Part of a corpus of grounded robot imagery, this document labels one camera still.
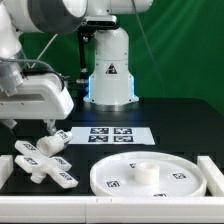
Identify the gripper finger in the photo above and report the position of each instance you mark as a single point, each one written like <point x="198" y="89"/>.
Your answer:
<point x="9" y="123"/>
<point x="50" y="126"/>

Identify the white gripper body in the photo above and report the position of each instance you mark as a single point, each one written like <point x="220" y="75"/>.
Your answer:
<point x="39" y="97"/>

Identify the white cross-shaped table base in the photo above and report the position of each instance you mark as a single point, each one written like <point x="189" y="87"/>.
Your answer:
<point x="39" y="166"/>

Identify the white round table top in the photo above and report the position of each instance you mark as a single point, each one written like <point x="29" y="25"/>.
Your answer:
<point x="147" y="174"/>

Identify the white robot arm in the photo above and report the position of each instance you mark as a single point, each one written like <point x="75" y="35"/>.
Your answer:
<point x="111" y="86"/>

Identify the white marker sheet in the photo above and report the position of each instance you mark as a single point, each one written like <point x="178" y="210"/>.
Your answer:
<point x="112" y="135"/>

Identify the white left fence block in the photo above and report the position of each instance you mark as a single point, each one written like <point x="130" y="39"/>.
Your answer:
<point x="6" y="168"/>

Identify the white front fence rail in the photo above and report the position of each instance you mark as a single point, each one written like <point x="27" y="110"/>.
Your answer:
<point x="44" y="209"/>

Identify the white fence rail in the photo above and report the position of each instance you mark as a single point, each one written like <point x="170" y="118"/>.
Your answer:
<point x="213" y="175"/>
<point x="44" y="209"/>

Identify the white right fence rail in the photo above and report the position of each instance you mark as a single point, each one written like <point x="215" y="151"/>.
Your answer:
<point x="213" y="175"/>

